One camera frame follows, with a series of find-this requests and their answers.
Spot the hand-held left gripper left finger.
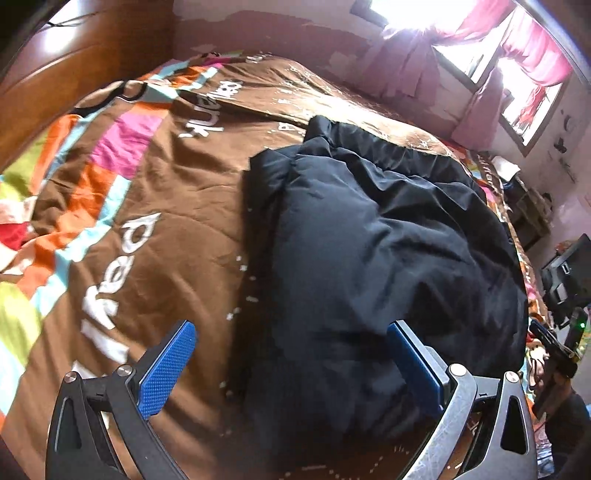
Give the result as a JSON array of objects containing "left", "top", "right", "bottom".
[{"left": 44, "top": 320, "right": 199, "bottom": 480}]

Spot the colourful printed blanket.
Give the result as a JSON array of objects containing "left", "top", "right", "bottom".
[{"left": 0, "top": 48, "right": 548, "bottom": 480}]

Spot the wooden headboard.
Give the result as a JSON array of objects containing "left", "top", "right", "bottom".
[{"left": 0, "top": 0, "right": 177, "bottom": 172}]

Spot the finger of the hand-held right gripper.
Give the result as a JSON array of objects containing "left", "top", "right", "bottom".
[{"left": 529, "top": 318, "right": 580, "bottom": 366}]

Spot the black padded jacket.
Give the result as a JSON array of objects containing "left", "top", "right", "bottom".
[{"left": 240, "top": 114, "right": 529, "bottom": 462}]

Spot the magenta curtain valance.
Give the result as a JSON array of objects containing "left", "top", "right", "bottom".
[{"left": 434, "top": 0, "right": 574, "bottom": 95}]

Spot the dark nightstand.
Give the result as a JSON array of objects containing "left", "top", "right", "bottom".
[{"left": 507, "top": 175, "right": 556, "bottom": 252}]

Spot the person's right hand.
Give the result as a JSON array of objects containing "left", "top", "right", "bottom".
[{"left": 549, "top": 369, "right": 579, "bottom": 398}]

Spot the dark-framed window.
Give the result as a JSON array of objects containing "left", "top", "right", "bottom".
[
  {"left": 350, "top": 0, "right": 398, "bottom": 26},
  {"left": 431, "top": 9, "right": 571, "bottom": 157}
]

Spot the lilac curtain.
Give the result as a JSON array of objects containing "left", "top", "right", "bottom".
[
  {"left": 364, "top": 27, "right": 440, "bottom": 99},
  {"left": 455, "top": 69, "right": 505, "bottom": 145}
]

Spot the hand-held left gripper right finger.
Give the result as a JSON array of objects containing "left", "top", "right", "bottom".
[{"left": 387, "top": 320, "right": 539, "bottom": 480}]

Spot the white object on nightstand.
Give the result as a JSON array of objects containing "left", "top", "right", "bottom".
[{"left": 491, "top": 156, "right": 522, "bottom": 180}]

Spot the person's right forearm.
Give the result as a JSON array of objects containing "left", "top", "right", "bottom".
[{"left": 544, "top": 392, "right": 591, "bottom": 480}]

